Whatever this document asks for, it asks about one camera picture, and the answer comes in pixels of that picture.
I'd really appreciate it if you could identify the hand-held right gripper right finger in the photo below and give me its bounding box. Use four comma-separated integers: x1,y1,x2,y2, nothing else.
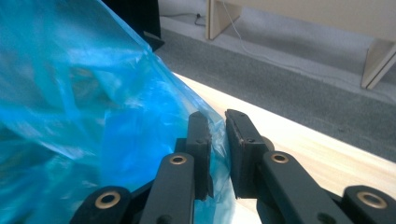
224,108,265,200

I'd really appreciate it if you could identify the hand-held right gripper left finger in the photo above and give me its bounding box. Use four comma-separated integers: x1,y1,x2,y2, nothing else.
174,111,215,202

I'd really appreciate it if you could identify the blue plastic bag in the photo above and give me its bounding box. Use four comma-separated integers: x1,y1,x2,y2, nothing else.
0,0,238,224

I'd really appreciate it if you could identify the grey round table grommet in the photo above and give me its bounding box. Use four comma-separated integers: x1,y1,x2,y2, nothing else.
261,135,276,152

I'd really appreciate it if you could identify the wooden panel leg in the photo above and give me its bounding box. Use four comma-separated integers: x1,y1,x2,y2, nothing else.
360,38,396,91
205,0,243,41

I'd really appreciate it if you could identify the black curtain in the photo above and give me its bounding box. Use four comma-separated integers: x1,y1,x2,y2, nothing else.
102,0,163,40

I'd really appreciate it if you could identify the white floor cable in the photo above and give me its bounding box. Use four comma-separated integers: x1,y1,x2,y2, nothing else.
221,0,363,86

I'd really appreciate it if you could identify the thin black floor cable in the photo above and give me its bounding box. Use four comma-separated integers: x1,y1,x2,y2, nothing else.
169,12,207,27

